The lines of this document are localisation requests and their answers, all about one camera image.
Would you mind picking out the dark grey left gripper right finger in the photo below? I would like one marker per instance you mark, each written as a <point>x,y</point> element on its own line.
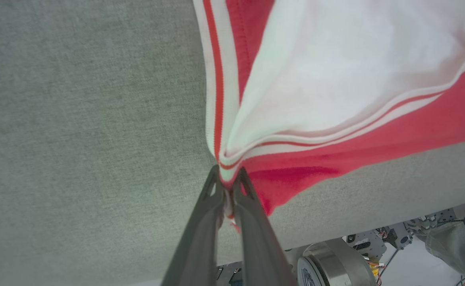
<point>260,246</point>

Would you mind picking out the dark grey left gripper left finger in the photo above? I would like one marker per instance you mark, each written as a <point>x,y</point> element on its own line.
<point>196,246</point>

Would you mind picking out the red and white shirt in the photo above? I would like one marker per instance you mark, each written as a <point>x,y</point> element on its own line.
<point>335,79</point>

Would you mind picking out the robot base chassis with wiring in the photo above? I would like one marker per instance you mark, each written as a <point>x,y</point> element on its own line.
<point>369,244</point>

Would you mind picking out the silver robot base wheel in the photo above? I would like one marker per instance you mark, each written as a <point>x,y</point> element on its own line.
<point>331,262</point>

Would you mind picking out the grey fabric sofa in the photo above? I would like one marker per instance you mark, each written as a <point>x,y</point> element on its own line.
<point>77,119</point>

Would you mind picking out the grey trouser leg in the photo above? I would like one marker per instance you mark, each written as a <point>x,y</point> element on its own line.
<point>458,250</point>

